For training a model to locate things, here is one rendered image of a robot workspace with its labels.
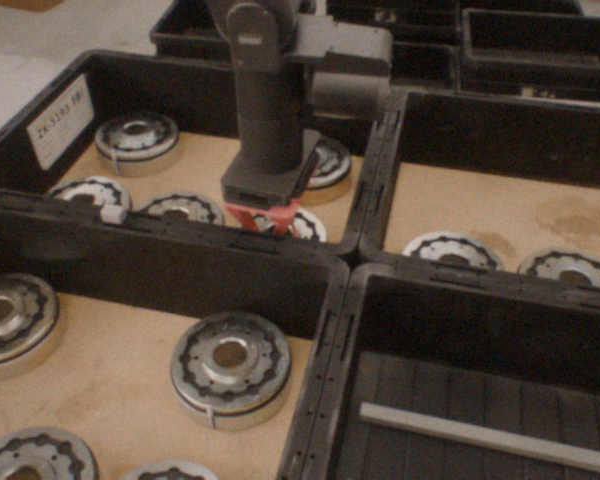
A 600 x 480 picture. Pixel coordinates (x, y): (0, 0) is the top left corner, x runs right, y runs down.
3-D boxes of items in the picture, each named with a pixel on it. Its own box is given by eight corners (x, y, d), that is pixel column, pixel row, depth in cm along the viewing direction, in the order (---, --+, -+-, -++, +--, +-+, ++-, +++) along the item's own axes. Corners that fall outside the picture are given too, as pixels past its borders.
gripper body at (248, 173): (321, 147, 60) (323, 79, 55) (288, 213, 53) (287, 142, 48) (259, 136, 62) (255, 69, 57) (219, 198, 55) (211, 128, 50)
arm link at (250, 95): (240, 19, 51) (223, 51, 47) (323, 25, 50) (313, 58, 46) (246, 93, 55) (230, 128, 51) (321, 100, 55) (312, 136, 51)
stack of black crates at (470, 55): (436, 202, 179) (465, 59, 148) (437, 144, 200) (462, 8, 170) (580, 217, 174) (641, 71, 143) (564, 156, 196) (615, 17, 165)
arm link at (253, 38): (249, -65, 46) (223, 1, 41) (404, -57, 45) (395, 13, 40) (262, 66, 56) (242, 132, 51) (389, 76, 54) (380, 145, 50)
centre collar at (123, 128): (109, 140, 76) (108, 135, 76) (129, 119, 79) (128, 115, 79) (144, 147, 75) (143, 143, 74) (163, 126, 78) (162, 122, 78)
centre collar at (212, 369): (193, 376, 51) (192, 371, 50) (212, 330, 54) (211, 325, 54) (250, 387, 50) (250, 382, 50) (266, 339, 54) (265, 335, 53)
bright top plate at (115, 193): (15, 228, 65) (13, 224, 64) (69, 173, 72) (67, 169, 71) (99, 248, 63) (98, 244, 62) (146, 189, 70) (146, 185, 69)
